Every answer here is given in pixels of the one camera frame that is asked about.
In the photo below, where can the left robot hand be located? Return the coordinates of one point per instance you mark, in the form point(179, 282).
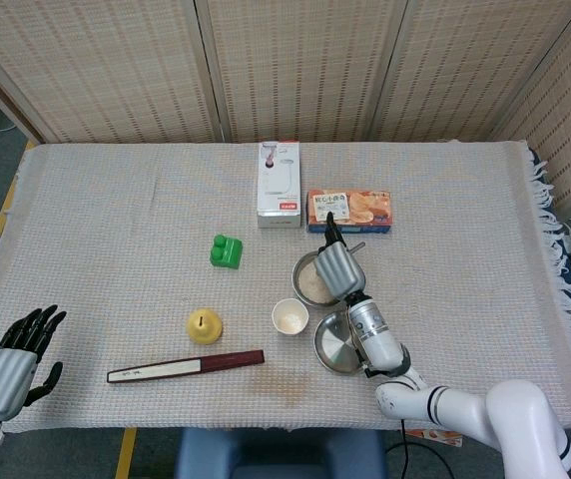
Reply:
point(1, 381)

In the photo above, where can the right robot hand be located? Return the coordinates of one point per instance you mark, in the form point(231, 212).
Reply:
point(340, 272)

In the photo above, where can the metal spoon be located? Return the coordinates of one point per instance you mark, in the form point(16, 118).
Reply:
point(358, 246)

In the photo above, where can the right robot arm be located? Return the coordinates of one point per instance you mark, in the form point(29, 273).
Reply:
point(375, 334)

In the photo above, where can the steel bowl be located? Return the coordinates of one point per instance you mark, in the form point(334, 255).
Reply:
point(296, 279)

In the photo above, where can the white paper cup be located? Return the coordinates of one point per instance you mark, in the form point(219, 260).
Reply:
point(290, 317)

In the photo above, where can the blue orange biscuit box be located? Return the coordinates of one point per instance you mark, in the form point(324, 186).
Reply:
point(365, 209)

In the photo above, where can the steel plate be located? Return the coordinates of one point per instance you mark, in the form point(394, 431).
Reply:
point(333, 344)

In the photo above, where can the white product box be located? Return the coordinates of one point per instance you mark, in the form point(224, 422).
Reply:
point(278, 179)

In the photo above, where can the green toy block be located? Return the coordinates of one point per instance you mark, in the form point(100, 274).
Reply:
point(225, 254)

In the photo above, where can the dark red folded fan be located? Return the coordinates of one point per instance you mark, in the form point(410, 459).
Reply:
point(225, 360)

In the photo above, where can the yellow pear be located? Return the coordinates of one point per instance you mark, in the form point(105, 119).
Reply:
point(204, 327)

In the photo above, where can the orange printed bag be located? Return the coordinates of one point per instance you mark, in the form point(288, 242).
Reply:
point(440, 435)

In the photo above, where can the bamboo screen panel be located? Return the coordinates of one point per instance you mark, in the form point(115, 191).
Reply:
point(565, 125)
point(305, 65)
point(465, 65)
point(91, 65)

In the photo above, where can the white woven tablecloth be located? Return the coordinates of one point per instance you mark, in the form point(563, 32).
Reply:
point(116, 199)

